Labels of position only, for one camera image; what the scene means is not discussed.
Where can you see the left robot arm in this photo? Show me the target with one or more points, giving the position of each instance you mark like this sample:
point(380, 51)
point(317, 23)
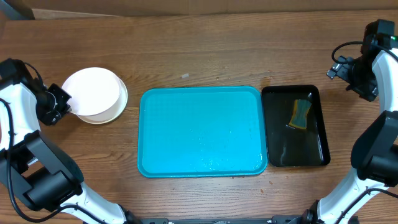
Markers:
point(42, 180)

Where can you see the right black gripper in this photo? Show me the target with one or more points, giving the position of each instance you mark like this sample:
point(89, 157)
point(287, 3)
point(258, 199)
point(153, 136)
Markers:
point(370, 91)

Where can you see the white plate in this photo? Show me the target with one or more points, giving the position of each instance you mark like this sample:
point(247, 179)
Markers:
point(93, 90)
point(113, 112)

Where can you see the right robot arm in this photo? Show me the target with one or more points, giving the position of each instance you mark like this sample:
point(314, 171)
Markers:
point(373, 158)

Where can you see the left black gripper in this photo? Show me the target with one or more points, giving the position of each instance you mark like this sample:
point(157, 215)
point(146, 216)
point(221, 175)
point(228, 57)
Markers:
point(54, 119)

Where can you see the green yellow sponge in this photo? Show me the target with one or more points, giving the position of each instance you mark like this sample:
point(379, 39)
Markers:
point(299, 114)

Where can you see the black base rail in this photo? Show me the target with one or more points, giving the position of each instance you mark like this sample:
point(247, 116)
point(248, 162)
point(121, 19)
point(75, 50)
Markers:
point(276, 219)

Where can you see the black plastic tray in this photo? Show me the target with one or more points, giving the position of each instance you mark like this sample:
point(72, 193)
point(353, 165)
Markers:
point(288, 146)

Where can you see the small grey scrap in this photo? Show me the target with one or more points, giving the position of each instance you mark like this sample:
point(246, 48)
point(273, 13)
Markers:
point(185, 75)

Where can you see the teal plastic tray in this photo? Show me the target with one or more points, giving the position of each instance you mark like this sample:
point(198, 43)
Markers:
point(213, 131)

